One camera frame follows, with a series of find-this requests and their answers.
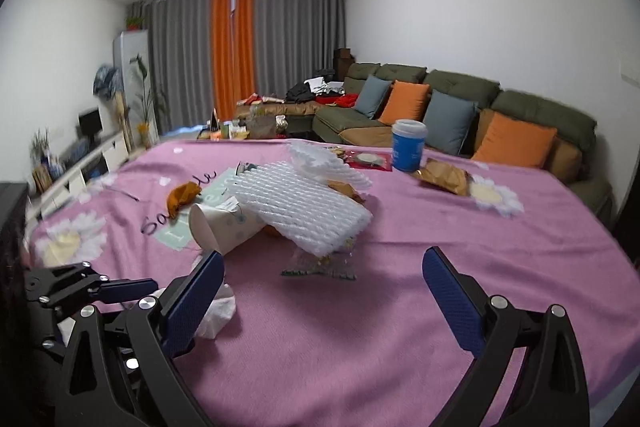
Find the tall green plant in vase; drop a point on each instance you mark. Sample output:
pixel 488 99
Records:
pixel 142 92

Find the white crumpled tissue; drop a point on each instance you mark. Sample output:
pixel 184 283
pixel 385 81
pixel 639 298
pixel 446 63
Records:
pixel 217 309

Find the orange peel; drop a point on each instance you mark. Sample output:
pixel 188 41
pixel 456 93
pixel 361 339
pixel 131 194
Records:
pixel 182 199

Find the pile of clothes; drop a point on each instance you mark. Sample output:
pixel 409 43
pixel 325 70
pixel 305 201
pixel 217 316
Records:
pixel 320 94

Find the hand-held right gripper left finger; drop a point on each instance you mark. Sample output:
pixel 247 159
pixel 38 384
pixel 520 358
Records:
pixel 192 307

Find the small potted plant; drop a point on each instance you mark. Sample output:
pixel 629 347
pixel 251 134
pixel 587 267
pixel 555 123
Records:
pixel 134 23

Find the pink flower-print blanket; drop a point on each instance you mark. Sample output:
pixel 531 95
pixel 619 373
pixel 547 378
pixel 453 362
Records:
pixel 350 347

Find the black coffee table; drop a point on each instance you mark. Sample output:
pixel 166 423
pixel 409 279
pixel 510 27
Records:
pixel 210 137

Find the fan with blue patterned cover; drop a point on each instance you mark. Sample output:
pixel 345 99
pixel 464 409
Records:
pixel 107 81

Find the orange curtain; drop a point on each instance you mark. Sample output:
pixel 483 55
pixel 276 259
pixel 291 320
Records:
pixel 232 47

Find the white tv cabinet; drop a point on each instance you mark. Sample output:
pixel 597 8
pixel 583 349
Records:
pixel 95 162

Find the brown paper wrapper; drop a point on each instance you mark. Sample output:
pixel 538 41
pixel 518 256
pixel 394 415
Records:
pixel 445 179

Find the clear green-edged snack wrapper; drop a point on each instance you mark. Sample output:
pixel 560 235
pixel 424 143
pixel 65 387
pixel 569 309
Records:
pixel 320 268

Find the grey-blue cushion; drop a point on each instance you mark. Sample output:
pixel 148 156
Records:
pixel 450 122
pixel 371 97

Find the small white foam net sleeve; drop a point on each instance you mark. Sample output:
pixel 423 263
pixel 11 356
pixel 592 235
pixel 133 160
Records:
pixel 330 162

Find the plant in blue vase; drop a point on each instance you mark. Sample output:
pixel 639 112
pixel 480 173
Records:
pixel 41 147

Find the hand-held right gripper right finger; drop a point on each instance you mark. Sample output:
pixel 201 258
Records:
pixel 452 302

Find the brown box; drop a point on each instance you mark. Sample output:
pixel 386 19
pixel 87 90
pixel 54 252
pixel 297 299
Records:
pixel 343 62

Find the green sofa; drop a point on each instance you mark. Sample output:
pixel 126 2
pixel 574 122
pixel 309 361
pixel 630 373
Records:
pixel 460 82

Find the brown snack wrapper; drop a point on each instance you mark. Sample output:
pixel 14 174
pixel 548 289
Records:
pixel 347 193

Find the group of jars and bottles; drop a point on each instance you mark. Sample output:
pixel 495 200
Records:
pixel 250 127

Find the black monitor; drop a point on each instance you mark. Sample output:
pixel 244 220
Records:
pixel 90 123

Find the blue cup with white lid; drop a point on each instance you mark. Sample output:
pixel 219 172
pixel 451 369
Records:
pixel 407 149

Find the grey curtain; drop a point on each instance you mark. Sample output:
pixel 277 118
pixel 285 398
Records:
pixel 180 57
pixel 300 37

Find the large white foam net sleeve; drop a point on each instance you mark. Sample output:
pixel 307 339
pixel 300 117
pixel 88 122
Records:
pixel 300 207

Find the white standing air conditioner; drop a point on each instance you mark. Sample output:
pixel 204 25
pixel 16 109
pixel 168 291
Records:
pixel 125 57

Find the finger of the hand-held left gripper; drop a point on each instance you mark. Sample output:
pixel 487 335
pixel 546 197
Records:
pixel 47 343
pixel 127 290

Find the red packet with round cake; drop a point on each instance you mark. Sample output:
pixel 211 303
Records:
pixel 367 159

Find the orange cushion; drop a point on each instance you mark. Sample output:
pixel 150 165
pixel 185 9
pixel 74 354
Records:
pixel 515 139
pixel 404 102

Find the white paper cup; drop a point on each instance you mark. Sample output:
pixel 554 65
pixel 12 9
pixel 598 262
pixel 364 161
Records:
pixel 225 227

